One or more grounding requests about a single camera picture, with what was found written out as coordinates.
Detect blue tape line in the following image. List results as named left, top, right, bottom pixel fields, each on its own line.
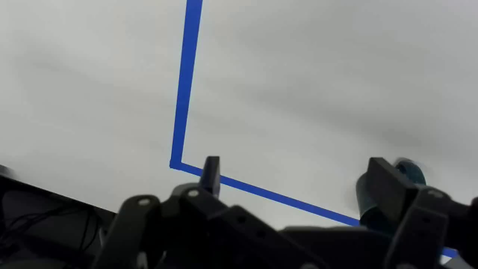
left=167, top=0, right=459, bottom=260

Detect dark teal mug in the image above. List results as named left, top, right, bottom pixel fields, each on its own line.
left=353, top=157, right=428, bottom=236

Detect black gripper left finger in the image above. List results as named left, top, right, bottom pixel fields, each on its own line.
left=90, top=155, right=319, bottom=269

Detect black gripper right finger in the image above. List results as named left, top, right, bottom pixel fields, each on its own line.
left=365, top=157, right=478, bottom=269

